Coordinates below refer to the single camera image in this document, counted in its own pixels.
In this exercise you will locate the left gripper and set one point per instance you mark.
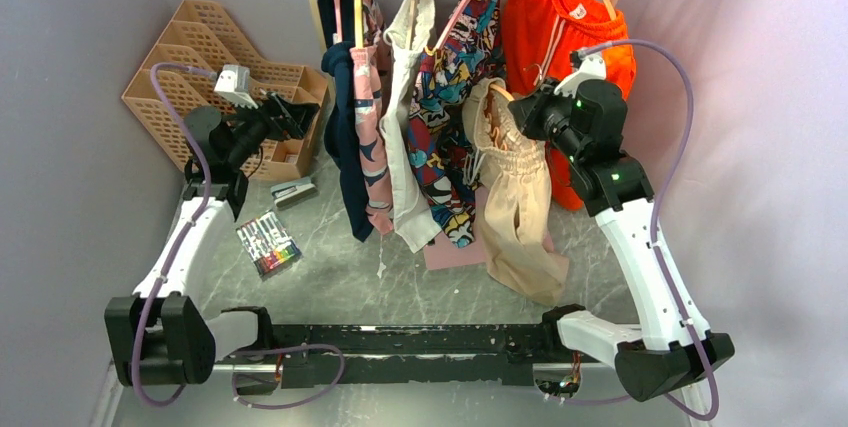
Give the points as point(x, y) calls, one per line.
point(295, 120)

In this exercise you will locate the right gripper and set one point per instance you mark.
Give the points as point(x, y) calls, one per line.
point(529, 110)

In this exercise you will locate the beige shorts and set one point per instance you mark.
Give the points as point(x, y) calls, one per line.
point(514, 224)

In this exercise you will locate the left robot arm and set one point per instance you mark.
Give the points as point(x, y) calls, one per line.
point(157, 335)

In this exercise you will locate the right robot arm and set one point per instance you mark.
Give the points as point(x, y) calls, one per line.
point(672, 346)

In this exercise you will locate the navy blue shorts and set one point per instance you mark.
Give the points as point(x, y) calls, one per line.
point(340, 137)

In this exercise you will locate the pink patterned shorts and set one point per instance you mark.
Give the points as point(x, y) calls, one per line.
point(371, 78)

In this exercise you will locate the colourful cartoon print shorts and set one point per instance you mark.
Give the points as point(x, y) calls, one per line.
point(468, 50)

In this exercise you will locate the white shorts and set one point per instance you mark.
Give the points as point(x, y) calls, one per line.
point(407, 36)

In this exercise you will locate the orange shorts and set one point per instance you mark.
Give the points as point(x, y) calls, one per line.
point(539, 35)

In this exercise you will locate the yellow hanger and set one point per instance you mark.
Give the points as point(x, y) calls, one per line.
point(359, 24)

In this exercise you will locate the grey stapler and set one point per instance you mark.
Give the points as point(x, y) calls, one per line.
point(289, 193)

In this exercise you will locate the beige plastic file organizer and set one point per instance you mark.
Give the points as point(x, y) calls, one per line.
point(202, 34)

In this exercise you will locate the pack of coloured markers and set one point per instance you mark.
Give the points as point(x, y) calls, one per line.
point(269, 246)

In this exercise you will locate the pink mat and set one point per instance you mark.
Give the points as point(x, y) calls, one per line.
point(441, 253)

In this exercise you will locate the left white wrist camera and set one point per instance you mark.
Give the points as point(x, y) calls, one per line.
point(233, 85)

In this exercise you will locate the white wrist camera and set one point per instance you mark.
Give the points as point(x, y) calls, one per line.
point(233, 85)
point(585, 67)

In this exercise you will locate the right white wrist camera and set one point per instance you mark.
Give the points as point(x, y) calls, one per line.
point(585, 67)

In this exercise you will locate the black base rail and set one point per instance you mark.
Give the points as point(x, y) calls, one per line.
point(524, 355)

